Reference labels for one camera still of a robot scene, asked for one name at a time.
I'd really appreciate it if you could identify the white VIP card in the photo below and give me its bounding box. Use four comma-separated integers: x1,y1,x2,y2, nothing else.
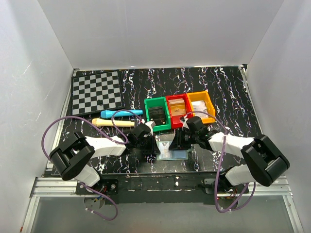
158,141,173,160

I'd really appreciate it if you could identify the green card holder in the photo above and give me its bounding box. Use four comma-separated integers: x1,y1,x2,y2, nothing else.
156,133,189,161

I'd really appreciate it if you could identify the red plastic bin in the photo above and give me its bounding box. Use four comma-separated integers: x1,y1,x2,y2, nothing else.
166,94,192,129

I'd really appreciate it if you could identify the green plastic bin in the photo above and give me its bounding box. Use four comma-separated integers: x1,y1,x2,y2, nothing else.
144,97,171,132

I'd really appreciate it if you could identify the yellow plastic bin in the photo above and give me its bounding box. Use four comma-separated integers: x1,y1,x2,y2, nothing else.
187,91,215,124

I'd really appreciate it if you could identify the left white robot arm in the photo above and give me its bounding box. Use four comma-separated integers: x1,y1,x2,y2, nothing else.
49,121,160,187

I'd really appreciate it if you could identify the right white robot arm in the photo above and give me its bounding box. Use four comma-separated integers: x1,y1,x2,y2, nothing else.
169,116,290,191

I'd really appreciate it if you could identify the white card in yellow bin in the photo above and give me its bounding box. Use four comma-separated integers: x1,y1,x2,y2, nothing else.
191,100,208,113

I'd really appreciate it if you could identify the black card in green bin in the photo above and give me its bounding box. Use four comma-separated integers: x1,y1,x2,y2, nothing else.
148,106,167,126

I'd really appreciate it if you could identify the orange card in red bin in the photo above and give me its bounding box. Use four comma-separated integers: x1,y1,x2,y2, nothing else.
169,98,186,117

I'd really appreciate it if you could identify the blue plastic crayon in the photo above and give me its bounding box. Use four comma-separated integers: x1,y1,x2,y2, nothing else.
101,109,143,119

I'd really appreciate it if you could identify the cream plastic crayon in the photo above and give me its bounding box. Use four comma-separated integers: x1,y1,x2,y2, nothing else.
91,118,135,127

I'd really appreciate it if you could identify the checkered chessboard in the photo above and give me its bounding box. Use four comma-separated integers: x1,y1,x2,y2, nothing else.
71,70,125,116

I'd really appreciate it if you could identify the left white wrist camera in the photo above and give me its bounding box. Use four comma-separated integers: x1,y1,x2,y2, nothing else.
145,120,156,134

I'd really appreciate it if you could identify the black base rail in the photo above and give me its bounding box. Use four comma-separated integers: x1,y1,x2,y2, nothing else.
75,169,250,206

